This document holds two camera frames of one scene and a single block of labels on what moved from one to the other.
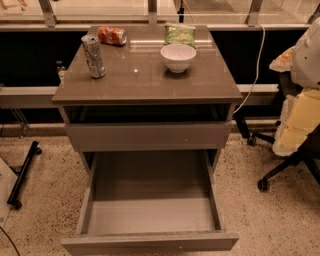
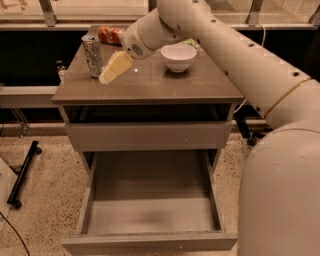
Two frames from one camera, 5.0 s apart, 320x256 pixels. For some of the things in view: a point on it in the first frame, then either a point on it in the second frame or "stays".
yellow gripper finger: [300, 117] → [121, 62]
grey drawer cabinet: [147, 88] stays
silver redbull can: [94, 55] stays
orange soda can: [112, 35] stays
